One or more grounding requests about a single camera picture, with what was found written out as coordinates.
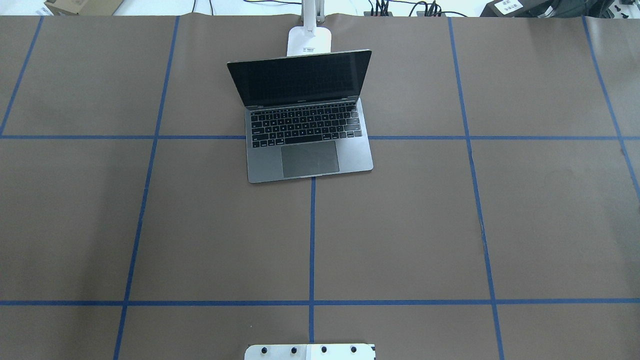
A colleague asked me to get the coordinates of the white desk lamp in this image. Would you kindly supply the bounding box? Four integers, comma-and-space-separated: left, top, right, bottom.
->
286, 0, 332, 57

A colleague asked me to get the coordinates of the brown cardboard box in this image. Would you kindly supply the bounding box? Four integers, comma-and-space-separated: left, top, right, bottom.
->
43, 0, 124, 16

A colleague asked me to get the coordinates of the brown paper table cover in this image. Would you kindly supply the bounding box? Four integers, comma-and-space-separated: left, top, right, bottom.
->
1, 13, 639, 360

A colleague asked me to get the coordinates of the grey laptop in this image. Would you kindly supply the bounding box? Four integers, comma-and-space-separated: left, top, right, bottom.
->
227, 48, 374, 184

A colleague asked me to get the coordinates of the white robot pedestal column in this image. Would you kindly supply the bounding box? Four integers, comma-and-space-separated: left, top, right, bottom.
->
244, 342, 377, 360

